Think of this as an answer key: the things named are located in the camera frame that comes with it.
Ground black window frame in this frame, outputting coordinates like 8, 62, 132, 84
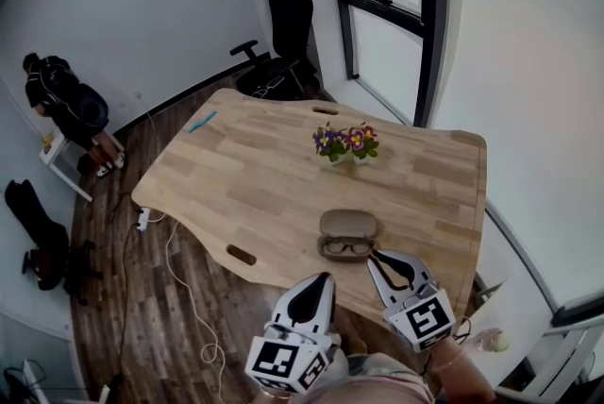
323, 0, 449, 128

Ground brown glasses case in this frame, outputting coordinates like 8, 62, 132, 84
316, 209, 385, 261

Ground black office chair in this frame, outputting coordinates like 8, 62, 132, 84
229, 0, 322, 100

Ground white furniture frame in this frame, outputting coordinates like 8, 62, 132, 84
493, 305, 604, 404

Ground pink flower plant white pot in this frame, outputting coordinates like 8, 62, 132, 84
345, 122, 380, 167

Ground person's left forearm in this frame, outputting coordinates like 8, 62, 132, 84
260, 386, 297, 404

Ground person's light clothing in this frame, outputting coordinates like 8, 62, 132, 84
292, 350, 443, 404

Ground black cable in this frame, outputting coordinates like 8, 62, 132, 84
96, 192, 143, 398

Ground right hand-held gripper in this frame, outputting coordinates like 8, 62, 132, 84
366, 249, 458, 353

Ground blue pen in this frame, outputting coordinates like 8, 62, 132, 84
188, 109, 219, 135

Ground black-framed glasses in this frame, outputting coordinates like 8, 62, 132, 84
325, 238, 377, 256

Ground black bag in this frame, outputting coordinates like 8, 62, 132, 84
4, 178, 72, 292

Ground small white side table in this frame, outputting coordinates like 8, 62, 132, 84
38, 131, 94, 204

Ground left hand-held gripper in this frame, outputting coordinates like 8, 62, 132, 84
244, 272, 343, 396

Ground purple flower plant white pot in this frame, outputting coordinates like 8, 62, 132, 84
311, 122, 351, 169

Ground white cable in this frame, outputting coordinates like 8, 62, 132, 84
148, 211, 227, 382

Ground person's right forearm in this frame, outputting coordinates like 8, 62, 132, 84
427, 335, 497, 404

